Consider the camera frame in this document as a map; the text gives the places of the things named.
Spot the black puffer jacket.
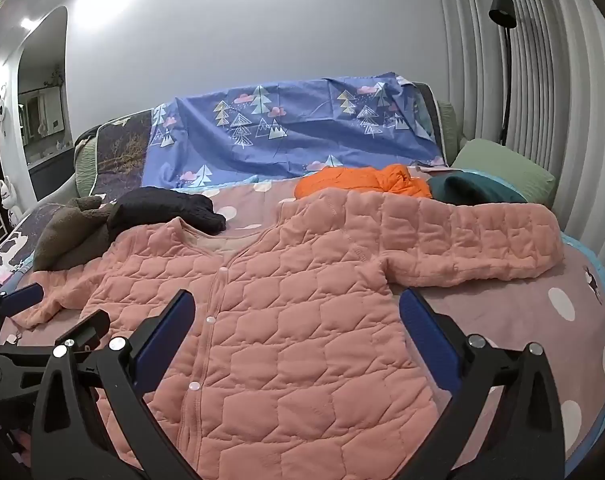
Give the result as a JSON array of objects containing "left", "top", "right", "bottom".
[{"left": 106, "top": 186, "right": 227, "bottom": 243}]

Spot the black floor lamp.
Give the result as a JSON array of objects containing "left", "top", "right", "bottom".
[{"left": 488, "top": 0, "right": 517, "bottom": 146}]

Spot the white cat figurine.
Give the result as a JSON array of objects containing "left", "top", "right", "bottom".
[{"left": 0, "top": 177, "right": 24, "bottom": 227}]

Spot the orange down jacket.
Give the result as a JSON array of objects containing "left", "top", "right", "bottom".
[{"left": 295, "top": 163, "right": 433, "bottom": 200}]

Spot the white pleated curtain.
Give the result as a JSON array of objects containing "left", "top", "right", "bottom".
[{"left": 432, "top": 0, "right": 605, "bottom": 271}]

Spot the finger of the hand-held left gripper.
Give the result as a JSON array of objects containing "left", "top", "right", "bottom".
[
  {"left": 56, "top": 309, "right": 111, "bottom": 356},
  {"left": 0, "top": 283, "right": 44, "bottom": 341}
]

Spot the white bear wall decoration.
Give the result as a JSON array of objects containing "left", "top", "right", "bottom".
[{"left": 0, "top": 82, "right": 11, "bottom": 137}]

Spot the dark deer print blanket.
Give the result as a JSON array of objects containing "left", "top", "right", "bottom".
[{"left": 0, "top": 200, "right": 63, "bottom": 283}]

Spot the pink quilted jacket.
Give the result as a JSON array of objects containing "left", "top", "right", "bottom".
[{"left": 15, "top": 187, "right": 565, "bottom": 480}]

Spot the pink polka dot bed sheet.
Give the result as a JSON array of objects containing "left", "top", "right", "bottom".
[{"left": 0, "top": 165, "right": 605, "bottom": 480}]

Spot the brown fleece garment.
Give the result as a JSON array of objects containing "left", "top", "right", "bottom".
[{"left": 32, "top": 195, "right": 118, "bottom": 272}]

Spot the green pillow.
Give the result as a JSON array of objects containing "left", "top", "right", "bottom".
[{"left": 452, "top": 138, "right": 557, "bottom": 206}]

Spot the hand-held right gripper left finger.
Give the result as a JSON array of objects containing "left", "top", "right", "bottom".
[{"left": 31, "top": 289, "right": 203, "bottom": 480}]

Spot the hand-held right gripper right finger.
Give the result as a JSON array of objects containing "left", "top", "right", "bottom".
[{"left": 399, "top": 287, "right": 565, "bottom": 480}]

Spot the dark tree print blanket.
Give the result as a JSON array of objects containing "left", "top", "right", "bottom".
[{"left": 90, "top": 109, "right": 156, "bottom": 201}]

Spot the blue tree print sheet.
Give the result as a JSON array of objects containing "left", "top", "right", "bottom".
[{"left": 141, "top": 72, "right": 448, "bottom": 191}]

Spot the dark green garment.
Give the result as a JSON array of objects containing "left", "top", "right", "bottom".
[{"left": 426, "top": 172, "right": 528, "bottom": 206}]

